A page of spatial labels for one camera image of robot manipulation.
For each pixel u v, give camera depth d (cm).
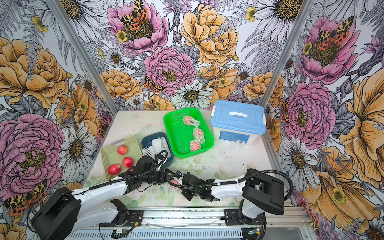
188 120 107
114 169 86
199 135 99
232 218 73
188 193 74
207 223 73
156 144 93
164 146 94
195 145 94
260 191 45
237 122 92
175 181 75
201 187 64
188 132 105
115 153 97
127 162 89
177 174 73
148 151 87
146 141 98
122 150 94
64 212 41
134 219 75
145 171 68
